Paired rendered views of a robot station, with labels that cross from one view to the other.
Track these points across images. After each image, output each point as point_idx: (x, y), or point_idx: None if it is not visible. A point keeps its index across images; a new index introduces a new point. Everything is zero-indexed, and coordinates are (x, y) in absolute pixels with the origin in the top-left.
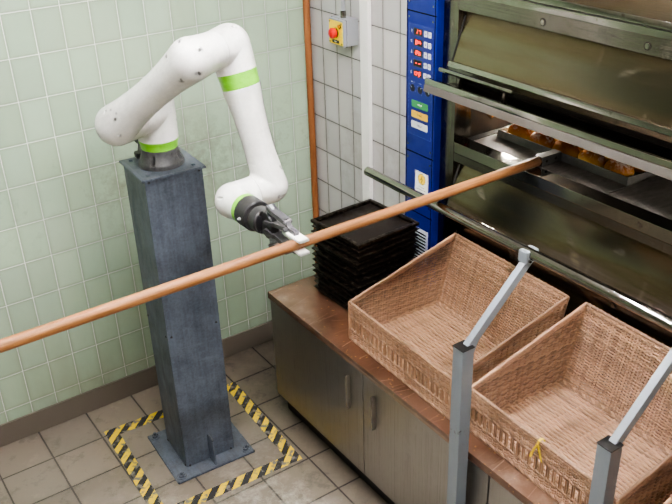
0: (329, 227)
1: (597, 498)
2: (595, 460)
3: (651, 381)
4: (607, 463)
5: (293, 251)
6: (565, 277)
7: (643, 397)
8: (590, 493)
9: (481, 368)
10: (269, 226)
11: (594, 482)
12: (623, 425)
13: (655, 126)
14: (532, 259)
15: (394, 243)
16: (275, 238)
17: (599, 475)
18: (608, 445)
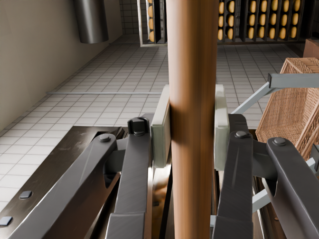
0: (174, 228)
1: (314, 74)
2: (286, 76)
3: (234, 112)
4: (279, 73)
5: (223, 101)
6: (213, 186)
7: (242, 104)
8: (316, 76)
9: None
10: (143, 235)
11: (304, 76)
12: (258, 90)
13: None
14: (212, 213)
15: None
16: (238, 208)
17: (294, 75)
18: (268, 78)
